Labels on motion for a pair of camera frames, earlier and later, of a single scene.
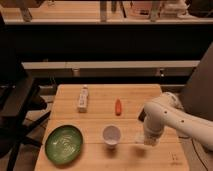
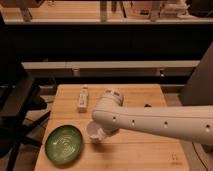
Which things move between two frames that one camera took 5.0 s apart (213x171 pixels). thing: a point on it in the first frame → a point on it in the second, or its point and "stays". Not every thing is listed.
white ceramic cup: [111, 135] → [93, 128]
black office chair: [20, 104] stays
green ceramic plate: [64, 144] stays
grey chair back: [197, 94] stays
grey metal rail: [157, 68] stays
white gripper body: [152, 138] → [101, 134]
